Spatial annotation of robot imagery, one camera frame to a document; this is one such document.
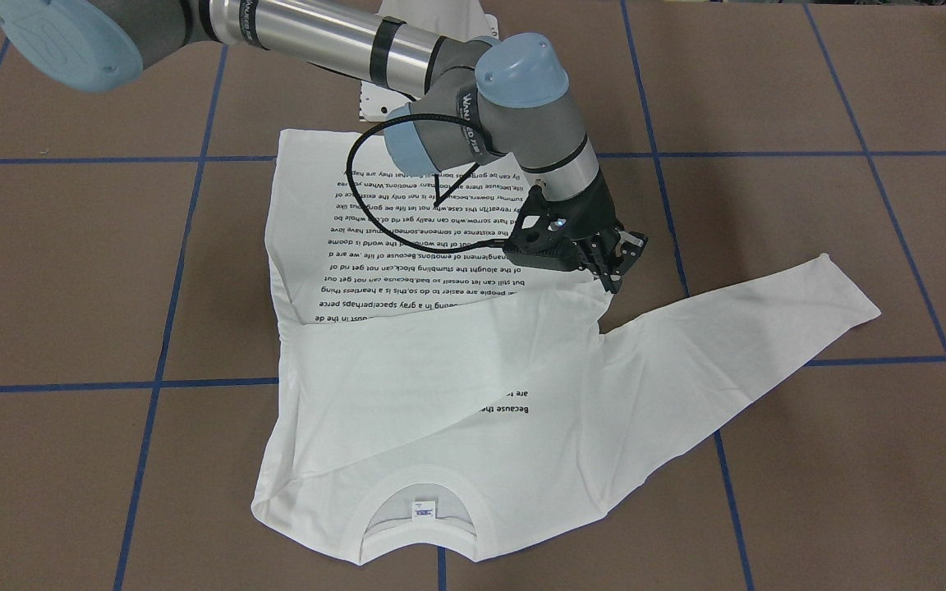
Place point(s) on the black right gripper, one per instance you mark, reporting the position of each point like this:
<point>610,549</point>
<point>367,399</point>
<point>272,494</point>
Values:
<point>596,213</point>

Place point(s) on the white long-sleeve printed shirt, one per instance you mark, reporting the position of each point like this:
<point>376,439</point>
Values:
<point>466,403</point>

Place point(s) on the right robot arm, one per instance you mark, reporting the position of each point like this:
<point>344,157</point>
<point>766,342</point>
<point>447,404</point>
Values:
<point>468,103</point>

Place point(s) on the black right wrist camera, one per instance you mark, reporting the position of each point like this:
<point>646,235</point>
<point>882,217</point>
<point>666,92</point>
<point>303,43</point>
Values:
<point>539,238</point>

